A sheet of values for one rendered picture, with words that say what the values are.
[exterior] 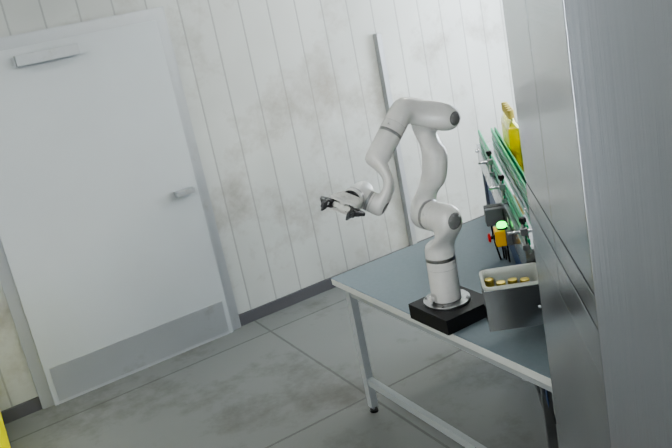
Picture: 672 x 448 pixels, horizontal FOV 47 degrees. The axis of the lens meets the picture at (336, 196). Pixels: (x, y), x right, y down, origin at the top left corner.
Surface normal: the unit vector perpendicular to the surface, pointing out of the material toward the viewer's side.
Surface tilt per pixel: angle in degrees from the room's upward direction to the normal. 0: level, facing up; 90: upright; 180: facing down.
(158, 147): 90
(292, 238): 90
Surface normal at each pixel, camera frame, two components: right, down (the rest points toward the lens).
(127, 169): 0.51, 0.14
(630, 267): -0.07, 0.29
